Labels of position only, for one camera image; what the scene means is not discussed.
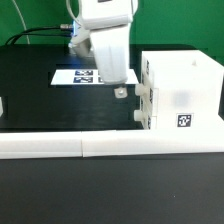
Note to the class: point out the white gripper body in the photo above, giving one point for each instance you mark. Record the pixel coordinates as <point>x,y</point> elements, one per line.
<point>109,23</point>

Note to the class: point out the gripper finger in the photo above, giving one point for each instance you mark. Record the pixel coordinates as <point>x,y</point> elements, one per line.
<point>120,92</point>

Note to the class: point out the white drawer tray with tag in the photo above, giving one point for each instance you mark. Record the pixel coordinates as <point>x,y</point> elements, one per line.
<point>146,118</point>

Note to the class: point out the white drawer cabinet box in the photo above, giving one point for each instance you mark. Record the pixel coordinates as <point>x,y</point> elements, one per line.
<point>189,85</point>

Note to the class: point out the white tag sheet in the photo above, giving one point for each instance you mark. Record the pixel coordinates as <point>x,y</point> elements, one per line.
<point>64,77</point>

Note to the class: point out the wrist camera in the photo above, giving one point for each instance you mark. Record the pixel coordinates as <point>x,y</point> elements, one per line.
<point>80,44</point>

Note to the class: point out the white front rail right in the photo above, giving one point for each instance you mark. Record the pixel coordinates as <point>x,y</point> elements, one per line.
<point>151,142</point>

